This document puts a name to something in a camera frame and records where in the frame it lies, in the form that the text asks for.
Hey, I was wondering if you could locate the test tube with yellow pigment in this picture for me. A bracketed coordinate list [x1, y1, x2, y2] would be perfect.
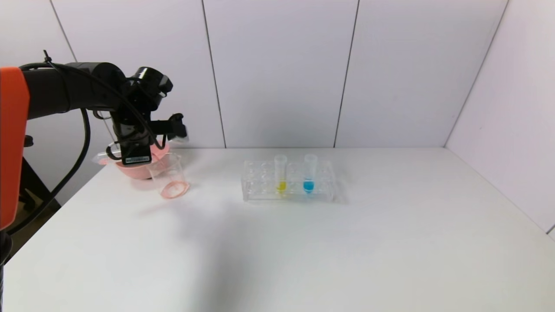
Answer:
[274, 155, 288, 194]

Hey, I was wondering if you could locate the dark chair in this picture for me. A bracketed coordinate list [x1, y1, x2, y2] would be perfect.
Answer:
[3, 135, 62, 260]

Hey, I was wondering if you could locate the test tube with blue pigment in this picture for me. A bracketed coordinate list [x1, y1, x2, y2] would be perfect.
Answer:
[303, 154, 318, 194]

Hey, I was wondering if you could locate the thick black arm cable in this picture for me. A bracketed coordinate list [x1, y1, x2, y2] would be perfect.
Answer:
[8, 107, 92, 235]

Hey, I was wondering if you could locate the test tube with red pigment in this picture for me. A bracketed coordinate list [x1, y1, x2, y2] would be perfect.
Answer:
[92, 144, 170, 167]

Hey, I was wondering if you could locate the clear glass beaker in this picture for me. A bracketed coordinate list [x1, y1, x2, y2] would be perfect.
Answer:
[147, 153, 190, 200]

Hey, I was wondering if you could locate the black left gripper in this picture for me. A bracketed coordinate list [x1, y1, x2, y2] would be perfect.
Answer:
[112, 123, 152, 166]

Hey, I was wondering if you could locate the pink bowl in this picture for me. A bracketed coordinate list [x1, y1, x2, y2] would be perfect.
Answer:
[101, 145, 171, 180]

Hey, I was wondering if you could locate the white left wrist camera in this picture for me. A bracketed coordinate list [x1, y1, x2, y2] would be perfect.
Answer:
[166, 113, 189, 143]

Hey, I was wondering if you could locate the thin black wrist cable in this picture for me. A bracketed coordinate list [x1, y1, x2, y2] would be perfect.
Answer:
[19, 50, 168, 150]

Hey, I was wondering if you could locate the clear acrylic test tube rack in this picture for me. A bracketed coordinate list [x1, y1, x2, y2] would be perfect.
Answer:
[242, 159, 337, 203]

